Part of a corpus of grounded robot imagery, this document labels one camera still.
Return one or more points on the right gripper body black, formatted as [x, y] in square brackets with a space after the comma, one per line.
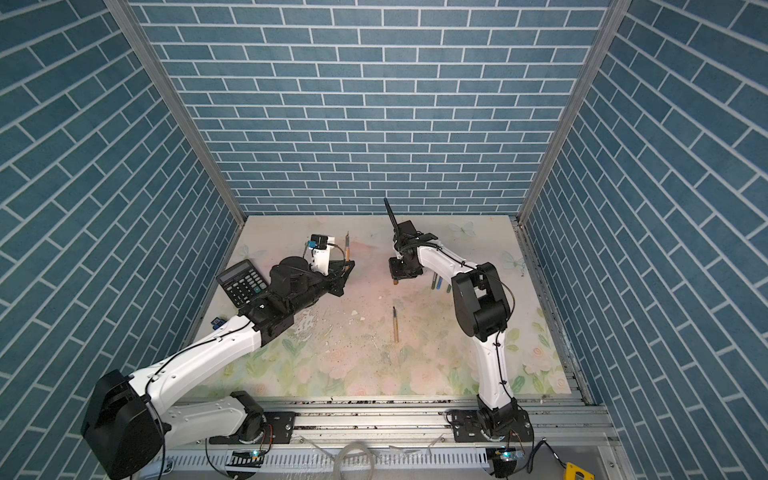
[401, 269]

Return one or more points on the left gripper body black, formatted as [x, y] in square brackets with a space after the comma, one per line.
[334, 285]

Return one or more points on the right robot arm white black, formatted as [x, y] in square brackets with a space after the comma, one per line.
[482, 311]

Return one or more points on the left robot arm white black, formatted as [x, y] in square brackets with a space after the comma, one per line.
[130, 419]

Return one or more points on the black desk calculator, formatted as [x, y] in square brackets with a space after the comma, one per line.
[242, 283]

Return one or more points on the blue stapler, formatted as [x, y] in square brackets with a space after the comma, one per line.
[217, 323]

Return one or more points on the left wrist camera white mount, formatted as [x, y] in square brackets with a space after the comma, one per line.
[319, 248]

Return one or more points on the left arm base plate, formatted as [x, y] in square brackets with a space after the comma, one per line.
[267, 428]

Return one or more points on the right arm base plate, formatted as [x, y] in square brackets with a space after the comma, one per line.
[474, 426]

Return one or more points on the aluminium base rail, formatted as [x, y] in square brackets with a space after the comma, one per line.
[365, 436]

